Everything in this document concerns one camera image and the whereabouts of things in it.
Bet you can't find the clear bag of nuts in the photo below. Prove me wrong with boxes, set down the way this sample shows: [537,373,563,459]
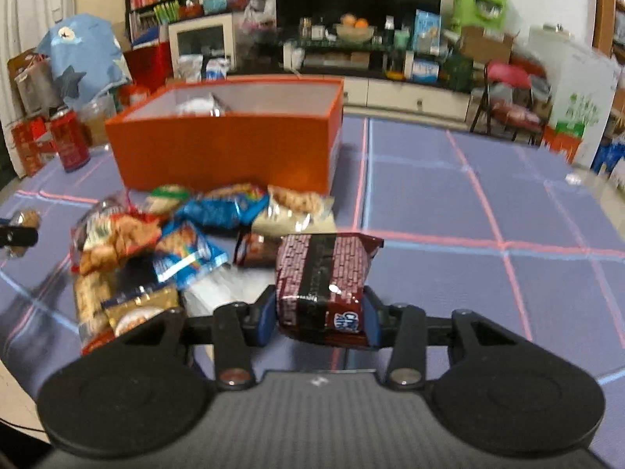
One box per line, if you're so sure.
[0,209,40,258]

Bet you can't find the blue cookie packet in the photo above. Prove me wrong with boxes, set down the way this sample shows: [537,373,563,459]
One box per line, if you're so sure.
[174,183,269,231]
[153,220,228,290]

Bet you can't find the dark red cookie packet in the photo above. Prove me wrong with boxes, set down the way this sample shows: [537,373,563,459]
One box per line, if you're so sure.
[275,233,384,347]

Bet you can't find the peanut snack bag red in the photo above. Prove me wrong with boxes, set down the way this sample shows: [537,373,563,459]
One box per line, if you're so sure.
[70,192,162,275]

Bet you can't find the beige chocolate cookie packet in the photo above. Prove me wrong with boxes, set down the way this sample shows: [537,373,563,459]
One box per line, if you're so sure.
[251,185,337,237]

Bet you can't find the clear rice cracker packet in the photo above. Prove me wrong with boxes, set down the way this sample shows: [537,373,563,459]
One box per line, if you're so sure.
[175,93,231,118]

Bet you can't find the red soda can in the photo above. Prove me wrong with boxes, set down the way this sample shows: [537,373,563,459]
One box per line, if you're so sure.
[50,107,90,173]

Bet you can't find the purple plaid tablecloth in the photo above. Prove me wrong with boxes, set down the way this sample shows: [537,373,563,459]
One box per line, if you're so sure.
[1,118,624,468]

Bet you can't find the clear plastic jar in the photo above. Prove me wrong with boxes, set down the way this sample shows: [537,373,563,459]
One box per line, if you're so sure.
[77,93,116,147]

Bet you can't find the blue star fabric cover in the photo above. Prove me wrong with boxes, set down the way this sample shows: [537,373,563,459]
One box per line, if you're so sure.
[36,14,132,111]

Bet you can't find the orange cardboard box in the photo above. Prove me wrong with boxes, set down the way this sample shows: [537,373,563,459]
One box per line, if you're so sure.
[106,75,343,194]

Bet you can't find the white tv stand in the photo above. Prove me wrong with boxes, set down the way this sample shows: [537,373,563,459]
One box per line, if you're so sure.
[342,76,469,125]

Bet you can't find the red folding chair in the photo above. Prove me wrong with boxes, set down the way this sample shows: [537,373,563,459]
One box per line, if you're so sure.
[469,61,551,146]

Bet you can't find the white small cabinet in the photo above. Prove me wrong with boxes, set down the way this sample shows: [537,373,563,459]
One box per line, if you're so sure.
[167,13,236,72]

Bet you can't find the brown cardboard box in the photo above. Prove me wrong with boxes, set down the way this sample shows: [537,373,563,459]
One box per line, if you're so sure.
[460,25,515,64]

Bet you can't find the fruit bowl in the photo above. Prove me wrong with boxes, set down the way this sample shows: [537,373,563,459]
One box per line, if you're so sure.
[335,14,375,45]

